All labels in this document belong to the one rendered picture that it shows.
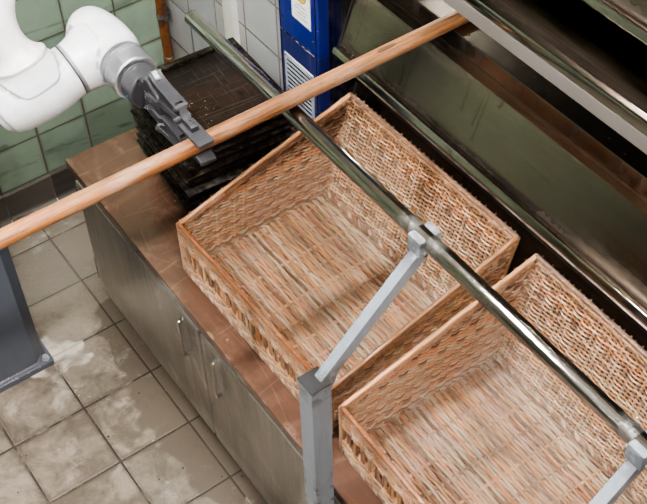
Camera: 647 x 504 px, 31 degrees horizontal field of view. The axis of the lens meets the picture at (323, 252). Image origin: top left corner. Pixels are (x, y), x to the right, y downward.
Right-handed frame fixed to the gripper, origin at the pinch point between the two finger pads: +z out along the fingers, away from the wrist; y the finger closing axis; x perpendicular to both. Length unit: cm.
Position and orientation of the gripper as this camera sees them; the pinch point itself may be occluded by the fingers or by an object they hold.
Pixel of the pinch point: (197, 142)
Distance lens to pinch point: 195.6
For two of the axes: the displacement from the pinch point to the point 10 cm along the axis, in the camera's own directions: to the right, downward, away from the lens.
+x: -8.1, 4.4, -3.7
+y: 0.2, 6.7, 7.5
